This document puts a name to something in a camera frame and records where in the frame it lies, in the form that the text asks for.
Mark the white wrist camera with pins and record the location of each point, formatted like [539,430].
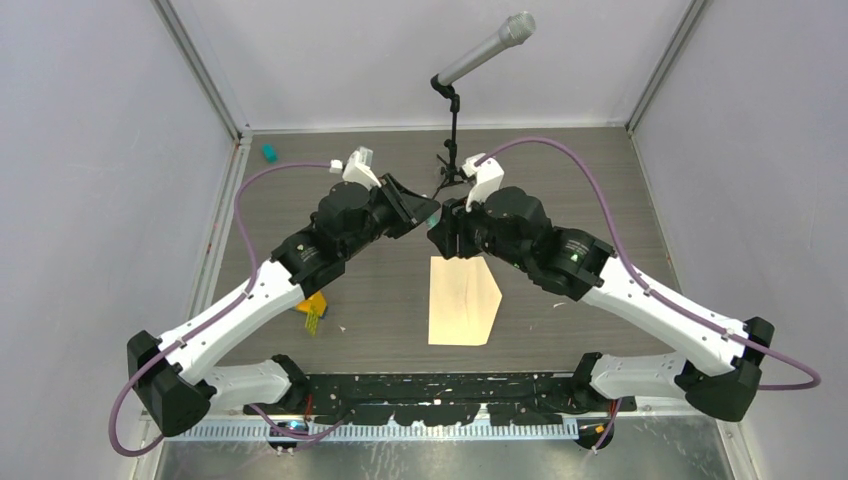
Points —
[357,169]
[485,175]

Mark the silver microphone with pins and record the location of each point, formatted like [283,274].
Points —
[515,31]

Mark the black tripod microphone stand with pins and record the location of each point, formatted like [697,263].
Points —
[451,173]

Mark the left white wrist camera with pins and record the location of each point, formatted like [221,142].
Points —
[357,169]

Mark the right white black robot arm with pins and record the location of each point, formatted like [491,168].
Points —
[714,375]

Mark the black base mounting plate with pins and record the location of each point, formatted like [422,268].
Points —
[444,399]

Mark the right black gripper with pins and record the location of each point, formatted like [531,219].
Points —
[454,218]

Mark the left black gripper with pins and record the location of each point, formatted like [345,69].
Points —
[408,208]

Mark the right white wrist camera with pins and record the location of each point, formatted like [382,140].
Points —
[485,175]

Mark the yellow-green lattice piece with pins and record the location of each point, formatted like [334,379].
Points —
[312,322]

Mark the teal small block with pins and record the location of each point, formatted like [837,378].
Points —
[269,153]

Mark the white slotted cable duct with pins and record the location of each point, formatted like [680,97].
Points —
[478,430]

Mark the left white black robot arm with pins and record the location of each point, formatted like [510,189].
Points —
[176,376]

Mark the colourful toy brick structure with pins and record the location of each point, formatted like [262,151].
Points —
[314,304]

